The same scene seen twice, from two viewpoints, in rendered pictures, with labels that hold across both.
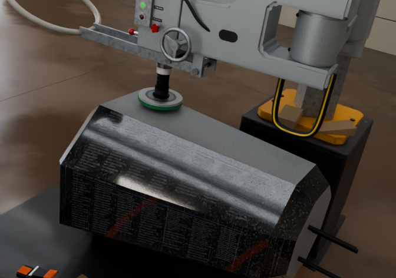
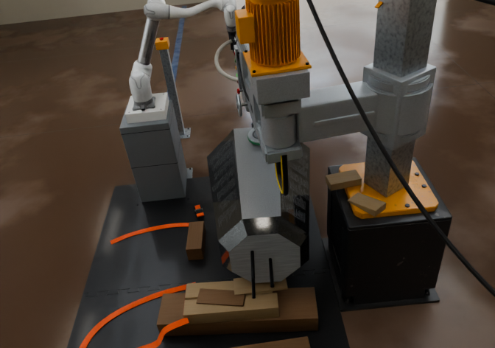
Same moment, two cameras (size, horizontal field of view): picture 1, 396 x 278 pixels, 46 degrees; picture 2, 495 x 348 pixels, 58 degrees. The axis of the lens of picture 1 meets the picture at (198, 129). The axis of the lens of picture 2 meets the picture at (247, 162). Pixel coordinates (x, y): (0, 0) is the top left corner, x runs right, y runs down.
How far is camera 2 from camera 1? 2.41 m
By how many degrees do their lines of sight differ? 54
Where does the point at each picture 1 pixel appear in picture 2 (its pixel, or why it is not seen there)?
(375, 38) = not seen: outside the picture
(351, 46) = (382, 138)
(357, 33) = (381, 127)
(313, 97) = (370, 171)
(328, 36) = (266, 127)
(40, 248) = not seen: hidden behind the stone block
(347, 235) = (416, 312)
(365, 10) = (384, 108)
